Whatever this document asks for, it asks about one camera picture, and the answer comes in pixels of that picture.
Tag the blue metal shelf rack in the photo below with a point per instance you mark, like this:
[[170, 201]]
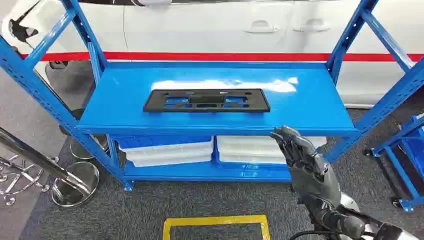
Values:
[[119, 99]]

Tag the black plastic plate frame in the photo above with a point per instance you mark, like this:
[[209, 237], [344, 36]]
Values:
[[155, 102]]

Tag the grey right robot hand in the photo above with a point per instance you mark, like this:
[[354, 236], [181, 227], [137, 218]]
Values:
[[308, 165]]

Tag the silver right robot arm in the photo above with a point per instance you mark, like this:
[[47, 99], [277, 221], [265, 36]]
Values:
[[351, 225]]

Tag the red barrier belt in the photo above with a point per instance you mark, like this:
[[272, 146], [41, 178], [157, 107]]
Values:
[[215, 56]]

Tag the yellow floor tape rectangle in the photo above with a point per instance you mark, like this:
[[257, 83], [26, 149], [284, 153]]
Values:
[[215, 220]]

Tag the chrome stanchion base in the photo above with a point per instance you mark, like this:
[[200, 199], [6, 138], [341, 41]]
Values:
[[82, 150]]

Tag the white plastic bin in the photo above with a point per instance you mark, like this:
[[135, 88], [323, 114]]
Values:
[[248, 149], [165, 155]]

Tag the chrome stanchion post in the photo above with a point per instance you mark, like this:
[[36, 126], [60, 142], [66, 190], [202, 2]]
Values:
[[76, 185]]

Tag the blue wheeled cart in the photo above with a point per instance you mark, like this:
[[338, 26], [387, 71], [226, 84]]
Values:
[[410, 149]]

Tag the white car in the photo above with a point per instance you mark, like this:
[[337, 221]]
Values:
[[198, 30]]

